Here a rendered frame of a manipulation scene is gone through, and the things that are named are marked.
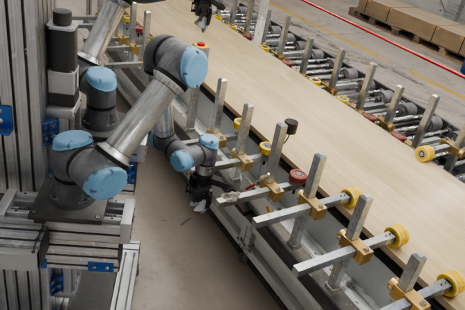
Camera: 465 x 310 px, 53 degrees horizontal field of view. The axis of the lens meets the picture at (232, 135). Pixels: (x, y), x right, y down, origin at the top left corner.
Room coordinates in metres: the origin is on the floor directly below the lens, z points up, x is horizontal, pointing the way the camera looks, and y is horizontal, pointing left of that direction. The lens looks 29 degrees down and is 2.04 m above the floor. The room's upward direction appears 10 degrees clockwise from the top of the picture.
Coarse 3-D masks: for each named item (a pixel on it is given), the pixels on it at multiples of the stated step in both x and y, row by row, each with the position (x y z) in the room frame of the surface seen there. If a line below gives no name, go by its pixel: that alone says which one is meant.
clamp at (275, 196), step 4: (260, 176) 1.76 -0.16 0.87; (264, 184) 1.71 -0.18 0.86; (268, 184) 1.70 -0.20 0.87; (272, 184) 1.71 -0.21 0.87; (276, 184) 1.71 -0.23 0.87; (268, 188) 1.68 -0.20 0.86; (272, 188) 1.68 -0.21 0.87; (276, 188) 1.68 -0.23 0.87; (272, 192) 1.66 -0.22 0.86; (276, 192) 1.65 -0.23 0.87; (280, 192) 1.66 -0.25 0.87; (268, 196) 1.67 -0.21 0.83; (272, 196) 1.66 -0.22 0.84; (276, 196) 1.65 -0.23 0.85; (280, 196) 1.66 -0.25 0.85; (272, 200) 1.65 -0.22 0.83; (276, 200) 1.65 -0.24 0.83; (280, 200) 1.67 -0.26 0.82
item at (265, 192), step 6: (282, 186) 1.72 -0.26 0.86; (288, 186) 1.73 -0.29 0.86; (294, 186) 1.75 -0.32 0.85; (300, 186) 1.77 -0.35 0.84; (246, 192) 1.62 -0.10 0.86; (252, 192) 1.63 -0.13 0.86; (258, 192) 1.64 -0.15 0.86; (264, 192) 1.65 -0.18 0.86; (240, 198) 1.58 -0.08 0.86; (246, 198) 1.60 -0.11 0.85; (252, 198) 1.62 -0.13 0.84; (258, 198) 1.64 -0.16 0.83; (216, 204) 1.54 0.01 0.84; (222, 204) 1.53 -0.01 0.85; (228, 204) 1.55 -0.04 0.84; (234, 204) 1.56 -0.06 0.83
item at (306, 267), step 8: (384, 232) 1.39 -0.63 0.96; (368, 240) 1.33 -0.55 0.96; (376, 240) 1.34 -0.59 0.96; (384, 240) 1.35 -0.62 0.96; (392, 240) 1.38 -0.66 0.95; (344, 248) 1.26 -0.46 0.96; (352, 248) 1.27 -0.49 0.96; (320, 256) 1.20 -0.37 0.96; (328, 256) 1.21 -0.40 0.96; (336, 256) 1.22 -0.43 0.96; (344, 256) 1.23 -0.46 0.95; (352, 256) 1.26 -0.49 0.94; (296, 264) 1.14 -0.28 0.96; (304, 264) 1.15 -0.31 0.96; (312, 264) 1.16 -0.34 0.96; (320, 264) 1.17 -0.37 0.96; (328, 264) 1.19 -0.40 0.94; (296, 272) 1.12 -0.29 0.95; (304, 272) 1.13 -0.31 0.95
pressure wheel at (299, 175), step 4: (292, 172) 1.77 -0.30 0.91; (296, 172) 1.79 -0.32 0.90; (300, 172) 1.79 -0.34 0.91; (304, 172) 1.79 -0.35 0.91; (292, 176) 1.75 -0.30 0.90; (296, 176) 1.75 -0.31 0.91; (300, 176) 1.76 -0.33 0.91; (304, 176) 1.76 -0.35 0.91; (292, 180) 1.74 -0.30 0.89; (296, 180) 1.74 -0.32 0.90; (300, 180) 1.74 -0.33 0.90; (304, 180) 1.75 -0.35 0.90; (296, 184) 1.74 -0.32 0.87; (300, 184) 1.74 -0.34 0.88; (292, 192) 1.77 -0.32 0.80
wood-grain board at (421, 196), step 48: (240, 48) 3.34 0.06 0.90; (240, 96) 2.50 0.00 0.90; (288, 96) 2.63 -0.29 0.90; (288, 144) 2.04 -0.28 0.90; (336, 144) 2.13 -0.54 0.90; (384, 144) 2.23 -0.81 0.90; (336, 192) 1.69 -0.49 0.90; (384, 192) 1.76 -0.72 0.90; (432, 192) 1.83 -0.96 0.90; (432, 240) 1.48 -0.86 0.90
